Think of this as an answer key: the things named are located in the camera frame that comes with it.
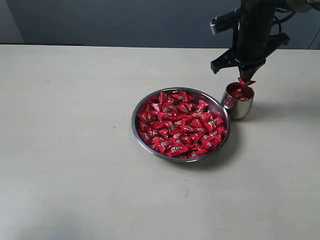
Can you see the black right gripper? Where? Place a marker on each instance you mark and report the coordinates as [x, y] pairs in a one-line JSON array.
[[252, 43]]

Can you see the red candy inside cup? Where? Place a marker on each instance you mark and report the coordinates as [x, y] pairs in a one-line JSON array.
[[239, 95]]

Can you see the small steel cup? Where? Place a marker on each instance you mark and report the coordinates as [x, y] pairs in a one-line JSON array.
[[235, 108]]

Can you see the round steel bowl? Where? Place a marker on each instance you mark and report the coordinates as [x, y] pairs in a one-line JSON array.
[[185, 115]]

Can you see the red wrapped candy front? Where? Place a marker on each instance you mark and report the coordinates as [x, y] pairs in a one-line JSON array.
[[176, 150]]

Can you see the red wrapped candy front-left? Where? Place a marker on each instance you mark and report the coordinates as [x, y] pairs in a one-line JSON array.
[[162, 145]]

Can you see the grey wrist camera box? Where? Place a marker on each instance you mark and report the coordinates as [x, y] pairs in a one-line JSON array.
[[229, 21]]

